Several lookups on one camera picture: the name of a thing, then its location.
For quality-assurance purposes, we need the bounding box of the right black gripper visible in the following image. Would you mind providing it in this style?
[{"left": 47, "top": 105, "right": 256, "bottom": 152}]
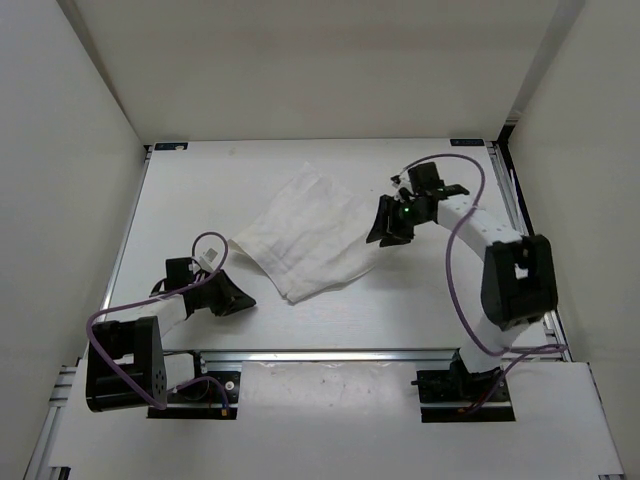
[{"left": 366, "top": 194, "right": 431, "bottom": 248}]

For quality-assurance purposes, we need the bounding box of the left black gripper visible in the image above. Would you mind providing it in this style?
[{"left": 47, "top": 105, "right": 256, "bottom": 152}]
[{"left": 189, "top": 268, "right": 256, "bottom": 316}]

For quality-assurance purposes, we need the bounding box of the white skirt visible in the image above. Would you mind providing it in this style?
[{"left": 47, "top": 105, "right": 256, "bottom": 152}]
[{"left": 230, "top": 163, "right": 383, "bottom": 304}]

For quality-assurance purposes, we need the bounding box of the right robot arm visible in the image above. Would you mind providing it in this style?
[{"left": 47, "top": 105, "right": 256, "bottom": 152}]
[{"left": 366, "top": 155, "right": 558, "bottom": 400}]

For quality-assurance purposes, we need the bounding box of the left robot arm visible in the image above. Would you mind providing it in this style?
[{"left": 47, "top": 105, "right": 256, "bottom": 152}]
[{"left": 85, "top": 257, "right": 256, "bottom": 417}]

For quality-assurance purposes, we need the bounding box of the right blue table label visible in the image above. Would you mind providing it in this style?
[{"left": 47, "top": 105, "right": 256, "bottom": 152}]
[{"left": 450, "top": 138, "right": 485, "bottom": 148}]

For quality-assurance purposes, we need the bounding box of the blue table label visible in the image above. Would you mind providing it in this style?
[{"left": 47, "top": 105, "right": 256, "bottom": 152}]
[
  {"left": 153, "top": 142, "right": 189, "bottom": 151},
  {"left": 450, "top": 138, "right": 485, "bottom": 148}
]

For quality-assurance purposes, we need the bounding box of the front white cover board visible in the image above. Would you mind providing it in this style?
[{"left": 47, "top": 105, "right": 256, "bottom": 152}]
[{"left": 50, "top": 362, "right": 623, "bottom": 479}]

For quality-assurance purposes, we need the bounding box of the left blue table label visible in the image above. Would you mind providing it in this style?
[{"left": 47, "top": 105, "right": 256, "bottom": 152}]
[{"left": 153, "top": 142, "right": 189, "bottom": 151}]

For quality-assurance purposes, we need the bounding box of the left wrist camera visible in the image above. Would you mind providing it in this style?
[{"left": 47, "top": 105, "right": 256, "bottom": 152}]
[{"left": 197, "top": 248, "right": 224, "bottom": 273}]

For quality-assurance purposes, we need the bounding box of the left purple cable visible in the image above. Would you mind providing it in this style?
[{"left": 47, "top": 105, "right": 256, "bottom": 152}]
[{"left": 85, "top": 230, "right": 235, "bottom": 411}]

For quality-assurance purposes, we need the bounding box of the purple cable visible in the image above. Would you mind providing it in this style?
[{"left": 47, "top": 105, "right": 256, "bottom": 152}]
[
  {"left": 85, "top": 230, "right": 235, "bottom": 411},
  {"left": 399, "top": 152, "right": 571, "bottom": 396}
]

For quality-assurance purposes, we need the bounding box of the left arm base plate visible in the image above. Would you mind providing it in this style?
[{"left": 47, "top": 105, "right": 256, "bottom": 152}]
[{"left": 147, "top": 351, "right": 241, "bottom": 421}]

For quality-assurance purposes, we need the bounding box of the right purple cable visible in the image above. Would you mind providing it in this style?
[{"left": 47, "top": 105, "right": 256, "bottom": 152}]
[{"left": 399, "top": 152, "right": 571, "bottom": 396}]

